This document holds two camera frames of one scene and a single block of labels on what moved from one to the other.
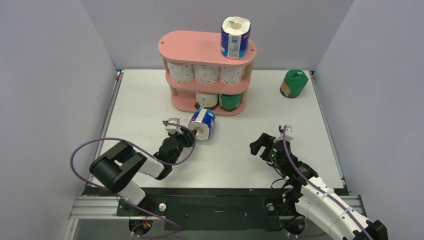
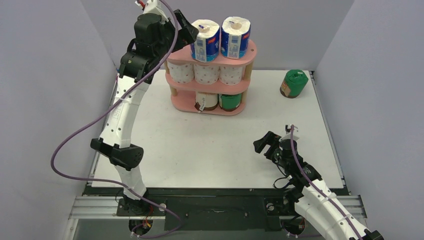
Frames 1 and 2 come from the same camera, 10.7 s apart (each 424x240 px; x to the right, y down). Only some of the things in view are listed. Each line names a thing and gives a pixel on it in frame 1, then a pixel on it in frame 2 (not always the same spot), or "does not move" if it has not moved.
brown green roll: [230, 102] does not move
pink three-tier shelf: [201, 49] does not move
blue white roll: [235, 37] does not move
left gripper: [188, 136] to [187, 34]
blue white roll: [202, 120] to [205, 48]
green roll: [293, 83] does not move
